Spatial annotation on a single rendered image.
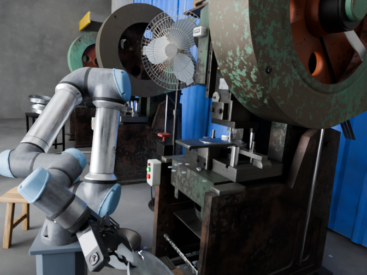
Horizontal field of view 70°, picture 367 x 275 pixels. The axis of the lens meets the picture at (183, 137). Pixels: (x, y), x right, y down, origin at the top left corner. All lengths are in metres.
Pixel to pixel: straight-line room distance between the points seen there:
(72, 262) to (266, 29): 1.00
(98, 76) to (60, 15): 6.85
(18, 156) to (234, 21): 0.70
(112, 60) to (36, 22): 5.42
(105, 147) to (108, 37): 1.60
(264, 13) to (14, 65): 7.13
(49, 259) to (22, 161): 0.44
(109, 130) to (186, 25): 1.27
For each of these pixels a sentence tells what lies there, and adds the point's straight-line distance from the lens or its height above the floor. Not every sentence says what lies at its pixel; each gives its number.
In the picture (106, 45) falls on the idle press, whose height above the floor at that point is 1.34.
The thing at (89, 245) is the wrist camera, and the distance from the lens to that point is 0.70.
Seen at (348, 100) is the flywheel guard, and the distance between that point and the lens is 1.19.
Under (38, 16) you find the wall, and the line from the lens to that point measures 7.77.
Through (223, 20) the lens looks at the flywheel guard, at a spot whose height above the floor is 1.24.
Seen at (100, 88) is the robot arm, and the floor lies 1.01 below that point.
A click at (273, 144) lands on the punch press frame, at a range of 1.42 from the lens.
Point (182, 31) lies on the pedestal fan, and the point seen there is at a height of 1.43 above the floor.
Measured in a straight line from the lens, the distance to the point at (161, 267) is 0.94.
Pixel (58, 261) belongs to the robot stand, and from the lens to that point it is 1.12.
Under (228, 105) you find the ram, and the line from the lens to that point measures 1.27.
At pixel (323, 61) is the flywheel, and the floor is 1.17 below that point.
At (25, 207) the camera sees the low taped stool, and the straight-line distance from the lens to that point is 2.08.
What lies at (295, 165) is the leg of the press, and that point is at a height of 0.69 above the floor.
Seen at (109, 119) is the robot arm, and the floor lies 0.90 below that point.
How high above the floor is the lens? 1.03
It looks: 11 degrees down
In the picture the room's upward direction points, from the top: 4 degrees clockwise
